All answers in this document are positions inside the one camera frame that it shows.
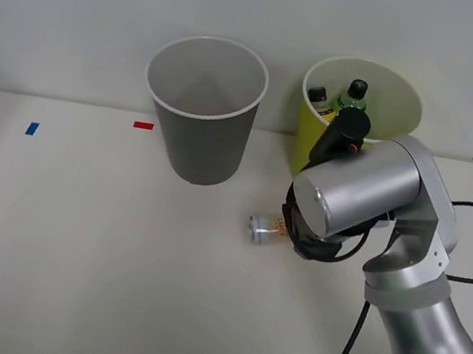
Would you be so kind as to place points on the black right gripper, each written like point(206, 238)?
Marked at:
point(308, 247)

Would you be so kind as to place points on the silver and black right arm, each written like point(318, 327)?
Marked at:
point(398, 186)

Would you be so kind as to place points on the yellow-green plastic waste bin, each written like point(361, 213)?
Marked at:
point(305, 143)

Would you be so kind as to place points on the grey plastic waste bin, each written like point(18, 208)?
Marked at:
point(205, 149)

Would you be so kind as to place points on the pale bottle with dark cap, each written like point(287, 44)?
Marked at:
point(319, 102)

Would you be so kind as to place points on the green bottle with black cap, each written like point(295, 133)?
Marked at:
point(352, 100)

